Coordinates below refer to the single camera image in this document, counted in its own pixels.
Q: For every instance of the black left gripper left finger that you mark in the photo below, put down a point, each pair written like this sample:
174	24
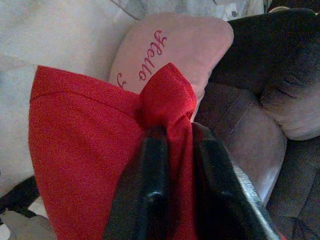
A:
142	190

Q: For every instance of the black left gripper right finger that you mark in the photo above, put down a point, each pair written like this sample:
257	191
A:
220	195

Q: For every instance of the red pillow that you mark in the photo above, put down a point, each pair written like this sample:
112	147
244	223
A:
82	140

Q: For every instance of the brown fabric sofa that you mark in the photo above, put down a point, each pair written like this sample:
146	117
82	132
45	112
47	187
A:
252	125

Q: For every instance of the pink pillow with Hello embroidery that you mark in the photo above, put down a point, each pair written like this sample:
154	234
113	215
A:
190	47

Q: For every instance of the white sheet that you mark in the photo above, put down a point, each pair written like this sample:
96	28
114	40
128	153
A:
62	37

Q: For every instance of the white floral cloth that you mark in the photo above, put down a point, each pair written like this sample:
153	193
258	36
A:
220	8

